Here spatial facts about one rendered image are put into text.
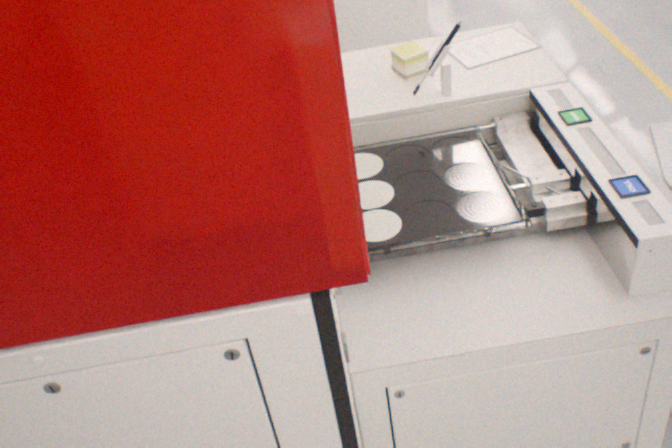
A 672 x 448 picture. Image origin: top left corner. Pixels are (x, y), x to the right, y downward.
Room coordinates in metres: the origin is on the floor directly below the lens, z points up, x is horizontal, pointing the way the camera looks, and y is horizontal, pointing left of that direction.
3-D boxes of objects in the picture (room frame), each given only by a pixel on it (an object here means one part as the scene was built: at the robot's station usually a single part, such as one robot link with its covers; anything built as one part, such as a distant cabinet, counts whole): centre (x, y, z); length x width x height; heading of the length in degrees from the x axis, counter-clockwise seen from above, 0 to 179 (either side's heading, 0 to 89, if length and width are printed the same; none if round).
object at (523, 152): (1.23, -0.45, 0.87); 0.36 x 0.08 x 0.03; 1
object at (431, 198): (1.21, -0.18, 0.90); 0.34 x 0.34 x 0.01; 1
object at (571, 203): (1.07, -0.45, 0.89); 0.08 x 0.03 x 0.03; 91
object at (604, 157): (1.15, -0.55, 0.89); 0.55 x 0.09 x 0.14; 1
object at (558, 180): (1.15, -0.45, 0.89); 0.08 x 0.03 x 0.03; 91
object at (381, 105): (1.60, -0.27, 0.89); 0.62 x 0.35 x 0.14; 91
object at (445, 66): (1.46, -0.29, 1.03); 0.06 x 0.04 x 0.13; 91
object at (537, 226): (1.09, -0.24, 0.84); 0.50 x 0.02 x 0.03; 91
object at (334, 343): (1.01, 0.04, 1.02); 0.82 x 0.03 x 0.40; 1
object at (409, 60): (1.59, -0.24, 1.00); 0.07 x 0.07 x 0.07; 19
